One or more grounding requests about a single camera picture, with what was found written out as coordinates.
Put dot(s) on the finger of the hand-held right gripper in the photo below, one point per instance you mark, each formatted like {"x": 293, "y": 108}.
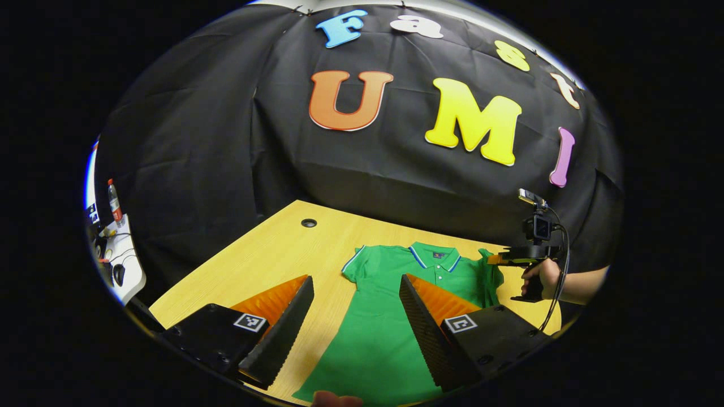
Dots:
{"x": 498, "y": 259}

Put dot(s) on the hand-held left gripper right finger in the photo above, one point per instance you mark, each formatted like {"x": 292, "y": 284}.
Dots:
{"x": 430, "y": 339}

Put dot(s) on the white side table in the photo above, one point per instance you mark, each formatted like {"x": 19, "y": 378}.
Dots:
{"x": 130, "y": 265}

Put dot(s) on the green T-shirt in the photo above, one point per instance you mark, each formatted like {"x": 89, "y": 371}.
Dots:
{"x": 373, "y": 339}

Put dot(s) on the black backdrop cloth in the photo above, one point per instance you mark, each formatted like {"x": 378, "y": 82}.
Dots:
{"x": 226, "y": 141}

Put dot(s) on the clear bottle with red label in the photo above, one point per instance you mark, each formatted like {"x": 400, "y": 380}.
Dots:
{"x": 115, "y": 200}

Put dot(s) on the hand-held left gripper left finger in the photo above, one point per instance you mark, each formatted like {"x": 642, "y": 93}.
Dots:
{"x": 280, "y": 339}

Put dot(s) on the black computer mouse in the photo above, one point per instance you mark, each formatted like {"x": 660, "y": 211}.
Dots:
{"x": 119, "y": 275}

